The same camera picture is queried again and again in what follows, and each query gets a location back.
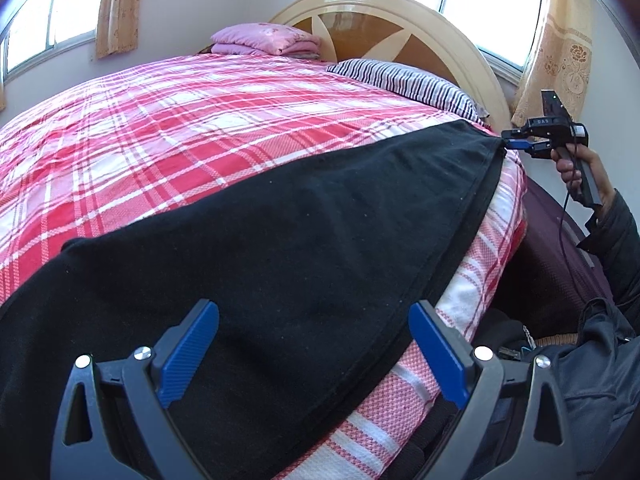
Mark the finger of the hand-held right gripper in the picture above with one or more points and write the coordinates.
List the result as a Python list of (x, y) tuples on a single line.
[(515, 134), (522, 145)]

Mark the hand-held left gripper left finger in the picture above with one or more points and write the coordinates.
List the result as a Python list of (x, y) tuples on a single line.
[(187, 355)]

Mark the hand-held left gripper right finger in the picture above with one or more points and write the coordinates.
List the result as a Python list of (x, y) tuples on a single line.
[(440, 355)]

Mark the black pants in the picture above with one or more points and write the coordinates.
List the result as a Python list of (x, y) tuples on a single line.
[(275, 260)]

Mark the person's right forearm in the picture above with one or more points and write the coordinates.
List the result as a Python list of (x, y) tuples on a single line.
[(620, 240)]

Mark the person's right hand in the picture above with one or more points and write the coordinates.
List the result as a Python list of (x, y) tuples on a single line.
[(564, 166)]

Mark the beige patterned curtain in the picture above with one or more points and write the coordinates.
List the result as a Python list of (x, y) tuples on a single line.
[(120, 10), (560, 50)]

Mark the dark purple cloth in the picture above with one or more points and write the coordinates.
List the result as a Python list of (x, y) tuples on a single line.
[(550, 250)]

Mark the cream wooden headboard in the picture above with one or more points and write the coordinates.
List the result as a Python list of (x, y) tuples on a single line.
[(450, 35)]

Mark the striped pillow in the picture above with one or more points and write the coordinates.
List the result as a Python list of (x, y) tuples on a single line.
[(400, 80)]

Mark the person's grey jacket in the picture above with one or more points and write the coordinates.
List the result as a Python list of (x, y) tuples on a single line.
[(600, 385)]

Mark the red plaid bed sheet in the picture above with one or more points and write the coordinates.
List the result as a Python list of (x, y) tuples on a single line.
[(200, 110)]

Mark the pink folded pillow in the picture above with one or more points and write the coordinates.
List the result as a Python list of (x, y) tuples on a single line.
[(265, 35)]

